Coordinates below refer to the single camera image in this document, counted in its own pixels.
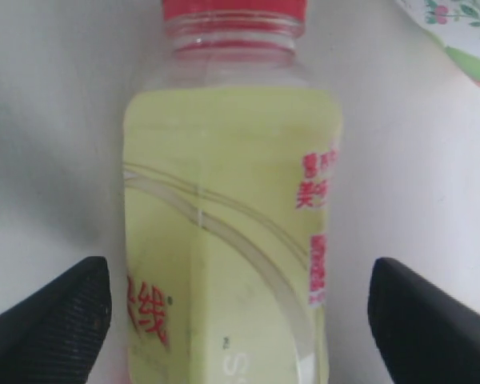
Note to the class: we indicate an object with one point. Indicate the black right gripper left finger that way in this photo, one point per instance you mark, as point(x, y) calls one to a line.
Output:
point(55, 335)

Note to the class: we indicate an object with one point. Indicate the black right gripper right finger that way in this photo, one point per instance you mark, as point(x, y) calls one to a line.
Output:
point(422, 334)

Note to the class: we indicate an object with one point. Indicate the yellow bottle red cap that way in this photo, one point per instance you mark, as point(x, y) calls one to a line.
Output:
point(229, 150)

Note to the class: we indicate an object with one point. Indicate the white floral label bottle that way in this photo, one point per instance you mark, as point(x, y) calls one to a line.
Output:
point(454, 26)

